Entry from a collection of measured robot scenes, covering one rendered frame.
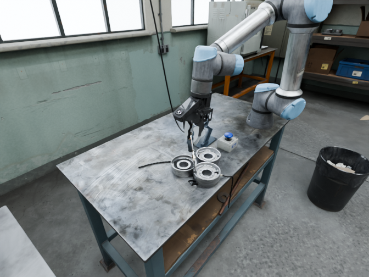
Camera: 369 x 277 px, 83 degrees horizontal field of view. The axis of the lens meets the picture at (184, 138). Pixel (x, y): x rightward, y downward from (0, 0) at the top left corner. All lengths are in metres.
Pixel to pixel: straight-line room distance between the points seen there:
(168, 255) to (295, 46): 0.98
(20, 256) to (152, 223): 0.46
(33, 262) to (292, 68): 1.20
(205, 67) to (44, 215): 1.71
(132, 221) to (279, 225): 1.30
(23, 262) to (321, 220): 1.83
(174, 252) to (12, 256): 0.55
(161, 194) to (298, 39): 0.81
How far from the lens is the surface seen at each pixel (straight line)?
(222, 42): 0.93
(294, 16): 1.01
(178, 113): 0.73
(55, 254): 1.78
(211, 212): 1.06
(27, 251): 0.96
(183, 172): 0.82
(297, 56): 1.04
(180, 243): 0.97
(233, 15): 3.01
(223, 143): 0.99
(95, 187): 0.88
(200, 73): 0.74
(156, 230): 0.70
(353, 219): 2.15
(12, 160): 2.30
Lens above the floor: 1.38
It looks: 32 degrees down
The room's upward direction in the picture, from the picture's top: straight up
